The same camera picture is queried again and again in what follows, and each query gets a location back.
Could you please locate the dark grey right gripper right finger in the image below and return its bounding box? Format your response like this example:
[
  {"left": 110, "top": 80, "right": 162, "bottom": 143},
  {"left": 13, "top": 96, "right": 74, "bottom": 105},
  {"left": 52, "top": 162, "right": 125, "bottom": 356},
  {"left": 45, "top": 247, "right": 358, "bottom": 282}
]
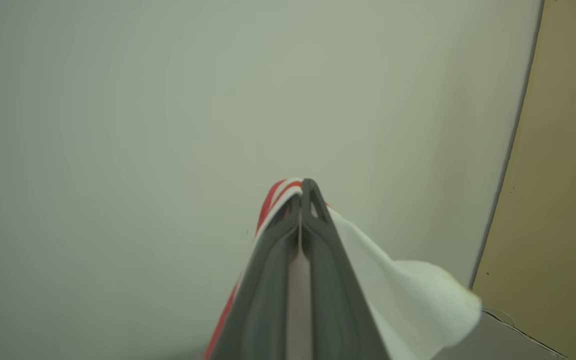
[{"left": 300, "top": 178, "right": 391, "bottom": 360}]

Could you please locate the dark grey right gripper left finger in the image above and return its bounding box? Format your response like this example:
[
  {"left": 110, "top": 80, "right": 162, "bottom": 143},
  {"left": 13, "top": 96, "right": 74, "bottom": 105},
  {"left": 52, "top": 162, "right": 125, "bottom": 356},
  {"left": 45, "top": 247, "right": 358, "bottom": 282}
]
[{"left": 208, "top": 194, "right": 303, "bottom": 360}]

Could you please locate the white garment with red stripes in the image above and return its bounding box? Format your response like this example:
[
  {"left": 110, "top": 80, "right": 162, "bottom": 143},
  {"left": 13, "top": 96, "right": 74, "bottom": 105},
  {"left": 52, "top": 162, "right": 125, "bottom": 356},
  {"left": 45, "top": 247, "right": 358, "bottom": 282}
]
[{"left": 203, "top": 177, "right": 483, "bottom": 360}]

